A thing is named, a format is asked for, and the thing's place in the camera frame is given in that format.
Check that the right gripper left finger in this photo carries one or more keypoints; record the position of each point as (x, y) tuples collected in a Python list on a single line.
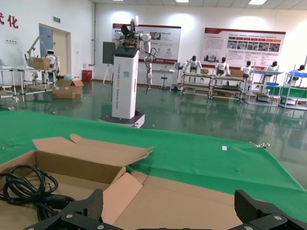
[(93, 203)]

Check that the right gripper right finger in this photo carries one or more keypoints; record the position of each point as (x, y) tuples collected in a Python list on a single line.
[(249, 206)]

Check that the open brown cardboard box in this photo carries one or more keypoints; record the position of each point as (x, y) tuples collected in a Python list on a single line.
[(79, 165), (180, 203)]

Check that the closed flat cardboard box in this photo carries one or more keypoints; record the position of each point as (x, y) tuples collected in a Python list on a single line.
[(63, 93)]

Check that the open cardboard floor box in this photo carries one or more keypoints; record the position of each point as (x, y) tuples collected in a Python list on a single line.
[(72, 83)]

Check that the small cardboard box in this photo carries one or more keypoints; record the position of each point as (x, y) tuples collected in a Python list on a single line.
[(237, 73)]

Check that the cardboard box on bench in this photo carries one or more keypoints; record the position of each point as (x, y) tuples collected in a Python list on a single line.
[(40, 63)]

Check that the metal table clip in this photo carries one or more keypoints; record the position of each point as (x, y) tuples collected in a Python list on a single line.
[(260, 144)]

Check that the small white tape label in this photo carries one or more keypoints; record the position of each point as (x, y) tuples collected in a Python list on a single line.
[(224, 148)]

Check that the green table cloth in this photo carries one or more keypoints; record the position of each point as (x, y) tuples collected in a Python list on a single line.
[(192, 155)]

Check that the rack with green cloth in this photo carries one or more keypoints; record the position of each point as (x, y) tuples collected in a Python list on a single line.
[(297, 90)]

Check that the red waste bin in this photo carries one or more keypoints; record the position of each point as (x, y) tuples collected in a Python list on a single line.
[(87, 75)]

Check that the white pipe shelf rack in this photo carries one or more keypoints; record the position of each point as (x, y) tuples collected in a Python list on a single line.
[(227, 77), (196, 74)]

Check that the blue white shelf rack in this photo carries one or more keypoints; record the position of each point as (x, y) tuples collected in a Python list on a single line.
[(263, 71)]

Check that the white black humanoid robot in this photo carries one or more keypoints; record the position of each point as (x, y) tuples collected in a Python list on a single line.
[(223, 67), (272, 67), (301, 68), (193, 64), (247, 69)]

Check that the black round stool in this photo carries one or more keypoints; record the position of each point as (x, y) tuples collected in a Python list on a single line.
[(164, 77)]

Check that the white pipe workbench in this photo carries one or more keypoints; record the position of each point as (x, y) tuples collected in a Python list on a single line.
[(24, 70)]

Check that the small white humanoid robot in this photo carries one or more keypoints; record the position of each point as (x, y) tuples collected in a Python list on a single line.
[(51, 58)]

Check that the white desk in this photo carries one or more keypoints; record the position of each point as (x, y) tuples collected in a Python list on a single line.
[(165, 70)]

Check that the grey panel on stand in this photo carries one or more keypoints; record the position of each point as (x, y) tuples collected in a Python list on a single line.
[(108, 52)]

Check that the wide red white info board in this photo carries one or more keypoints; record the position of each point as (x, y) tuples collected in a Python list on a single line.
[(239, 38)]

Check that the green exit sign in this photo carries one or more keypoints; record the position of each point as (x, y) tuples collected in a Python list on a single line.
[(56, 19)]

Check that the ceiling light panel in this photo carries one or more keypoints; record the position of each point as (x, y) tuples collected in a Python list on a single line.
[(183, 1), (257, 2)]

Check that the beige door with frame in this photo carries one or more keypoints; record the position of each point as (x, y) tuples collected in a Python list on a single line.
[(61, 48)]

